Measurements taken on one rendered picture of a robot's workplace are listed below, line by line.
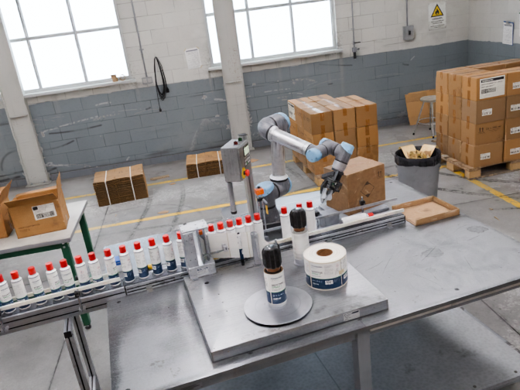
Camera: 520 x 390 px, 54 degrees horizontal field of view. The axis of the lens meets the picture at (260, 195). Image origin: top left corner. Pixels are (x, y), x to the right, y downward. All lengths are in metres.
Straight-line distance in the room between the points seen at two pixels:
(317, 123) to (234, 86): 2.33
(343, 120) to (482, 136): 1.54
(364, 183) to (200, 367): 1.63
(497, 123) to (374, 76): 2.94
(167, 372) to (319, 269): 0.79
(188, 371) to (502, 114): 4.86
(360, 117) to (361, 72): 2.41
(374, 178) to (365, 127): 2.99
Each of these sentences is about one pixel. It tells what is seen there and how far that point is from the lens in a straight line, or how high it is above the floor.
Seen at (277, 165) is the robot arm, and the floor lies 1.20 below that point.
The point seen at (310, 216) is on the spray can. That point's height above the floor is 1.00.
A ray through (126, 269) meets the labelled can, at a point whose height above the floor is 0.96.
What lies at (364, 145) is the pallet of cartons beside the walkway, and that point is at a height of 0.41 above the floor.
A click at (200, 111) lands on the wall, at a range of 8.05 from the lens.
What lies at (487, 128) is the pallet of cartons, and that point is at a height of 0.57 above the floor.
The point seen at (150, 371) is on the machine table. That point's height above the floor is 0.83.
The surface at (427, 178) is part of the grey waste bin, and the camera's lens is 5.09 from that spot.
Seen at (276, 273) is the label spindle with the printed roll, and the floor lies 1.07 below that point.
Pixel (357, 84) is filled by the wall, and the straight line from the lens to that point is 8.51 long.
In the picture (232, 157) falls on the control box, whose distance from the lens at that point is 2.64.
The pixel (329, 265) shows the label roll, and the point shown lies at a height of 1.01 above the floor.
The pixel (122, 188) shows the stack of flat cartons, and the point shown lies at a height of 0.18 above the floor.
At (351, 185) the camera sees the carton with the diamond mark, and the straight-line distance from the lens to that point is 3.15.
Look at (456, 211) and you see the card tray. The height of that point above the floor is 0.86.
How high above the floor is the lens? 2.14
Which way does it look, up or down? 20 degrees down
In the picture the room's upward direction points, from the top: 8 degrees counter-clockwise
